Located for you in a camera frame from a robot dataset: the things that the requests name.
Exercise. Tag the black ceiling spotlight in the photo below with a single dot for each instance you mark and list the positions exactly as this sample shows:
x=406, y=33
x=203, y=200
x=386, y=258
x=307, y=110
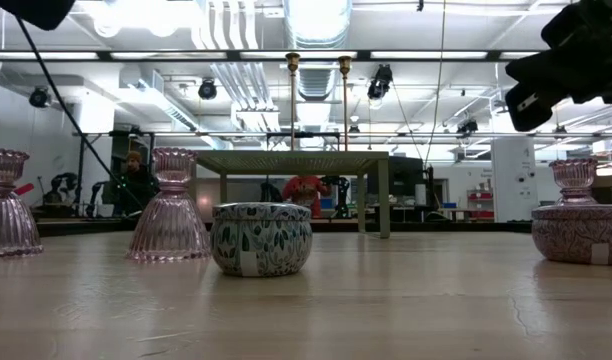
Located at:
x=381, y=80
x=39, y=97
x=467, y=126
x=207, y=90

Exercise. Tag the person in red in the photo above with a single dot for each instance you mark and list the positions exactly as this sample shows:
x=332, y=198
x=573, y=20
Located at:
x=306, y=190

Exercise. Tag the pink paisley candle tin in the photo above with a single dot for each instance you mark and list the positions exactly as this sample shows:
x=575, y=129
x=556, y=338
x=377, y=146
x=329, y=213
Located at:
x=576, y=235

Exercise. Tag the black table frame rail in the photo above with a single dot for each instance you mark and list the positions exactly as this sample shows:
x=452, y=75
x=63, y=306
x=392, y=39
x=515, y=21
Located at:
x=436, y=227

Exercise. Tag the black overhead frame bar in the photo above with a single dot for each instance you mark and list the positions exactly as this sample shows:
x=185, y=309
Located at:
x=232, y=55

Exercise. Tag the seated person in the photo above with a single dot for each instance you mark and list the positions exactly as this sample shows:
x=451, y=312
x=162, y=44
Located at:
x=136, y=187

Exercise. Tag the pale green metal shelf riser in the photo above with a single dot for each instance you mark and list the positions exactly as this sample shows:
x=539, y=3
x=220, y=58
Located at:
x=291, y=162

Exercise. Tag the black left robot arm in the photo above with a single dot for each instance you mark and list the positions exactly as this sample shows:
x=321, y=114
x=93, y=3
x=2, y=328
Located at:
x=36, y=10

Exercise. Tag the pink ribbed glass candle holder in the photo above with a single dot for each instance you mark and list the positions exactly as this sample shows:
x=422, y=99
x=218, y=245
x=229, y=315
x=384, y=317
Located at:
x=573, y=175
x=8, y=220
x=170, y=225

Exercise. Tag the black background robot arm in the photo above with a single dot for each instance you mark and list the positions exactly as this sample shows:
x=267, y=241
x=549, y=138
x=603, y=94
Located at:
x=63, y=185
x=93, y=197

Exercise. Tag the white square column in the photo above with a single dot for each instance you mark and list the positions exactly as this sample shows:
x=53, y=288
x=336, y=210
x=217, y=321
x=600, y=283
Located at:
x=515, y=170

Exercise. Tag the leaf-patterned white candle tin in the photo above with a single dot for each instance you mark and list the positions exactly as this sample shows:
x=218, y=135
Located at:
x=261, y=240

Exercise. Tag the red shelving unit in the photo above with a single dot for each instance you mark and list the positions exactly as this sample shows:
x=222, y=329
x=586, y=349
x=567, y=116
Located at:
x=481, y=197

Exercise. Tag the silver ventilation duct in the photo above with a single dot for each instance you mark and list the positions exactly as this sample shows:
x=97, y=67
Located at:
x=318, y=22

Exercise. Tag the black cabinet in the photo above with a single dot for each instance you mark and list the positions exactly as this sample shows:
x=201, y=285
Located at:
x=406, y=177

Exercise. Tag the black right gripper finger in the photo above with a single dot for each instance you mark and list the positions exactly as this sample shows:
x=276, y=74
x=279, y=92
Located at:
x=523, y=117
x=546, y=75

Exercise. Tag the white cylinder container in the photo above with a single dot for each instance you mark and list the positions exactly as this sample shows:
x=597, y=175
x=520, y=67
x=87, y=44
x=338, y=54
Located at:
x=420, y=194

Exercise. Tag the tall gold candlestick holder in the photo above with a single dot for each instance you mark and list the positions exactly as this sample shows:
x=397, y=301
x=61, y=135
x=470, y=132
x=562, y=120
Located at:
x=293, y=62
x=344, y=65

